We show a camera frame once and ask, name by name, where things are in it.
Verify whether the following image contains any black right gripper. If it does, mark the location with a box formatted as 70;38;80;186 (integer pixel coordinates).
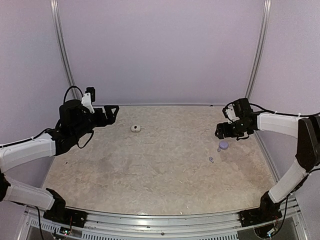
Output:
215;118;251;139

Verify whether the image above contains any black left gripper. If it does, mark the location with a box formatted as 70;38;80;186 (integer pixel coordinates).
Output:
71;104;119;141

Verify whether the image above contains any purple round earbud case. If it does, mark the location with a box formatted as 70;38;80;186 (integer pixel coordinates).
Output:
217;141;229;152

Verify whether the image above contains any white earbud charging case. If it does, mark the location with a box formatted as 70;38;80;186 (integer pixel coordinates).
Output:
130;125;142;133

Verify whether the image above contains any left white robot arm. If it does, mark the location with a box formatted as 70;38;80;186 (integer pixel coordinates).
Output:
0;99;120;223

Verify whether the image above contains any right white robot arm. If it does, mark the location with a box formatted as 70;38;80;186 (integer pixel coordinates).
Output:
215;110;320;205

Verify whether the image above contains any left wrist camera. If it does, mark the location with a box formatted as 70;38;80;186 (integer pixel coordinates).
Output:
81;87;96;114

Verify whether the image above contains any left aluminium frame post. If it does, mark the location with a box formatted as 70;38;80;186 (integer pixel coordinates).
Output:
49;0;76;87

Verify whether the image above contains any aluminium frame post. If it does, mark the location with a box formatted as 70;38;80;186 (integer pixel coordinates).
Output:
243;0;272;100
49;0;76;87

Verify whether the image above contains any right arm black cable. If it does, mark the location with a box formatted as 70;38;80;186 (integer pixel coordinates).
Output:
249;103;320;118

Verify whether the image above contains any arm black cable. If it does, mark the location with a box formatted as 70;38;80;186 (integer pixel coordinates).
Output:
249;103;320;118
63;85;84;105

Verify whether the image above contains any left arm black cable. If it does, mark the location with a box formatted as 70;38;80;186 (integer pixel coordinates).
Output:
63;85;84;105

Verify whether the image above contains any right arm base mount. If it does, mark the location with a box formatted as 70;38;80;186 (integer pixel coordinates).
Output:
239;191;285;227

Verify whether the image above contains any front aluminium rail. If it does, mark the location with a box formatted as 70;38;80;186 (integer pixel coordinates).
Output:
17;196;307;240

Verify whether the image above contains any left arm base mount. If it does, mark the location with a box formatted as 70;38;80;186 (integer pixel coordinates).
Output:
43;188;88;228

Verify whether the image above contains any right aluminium frame post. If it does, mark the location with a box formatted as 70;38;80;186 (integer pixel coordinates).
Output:
243;0;272;100

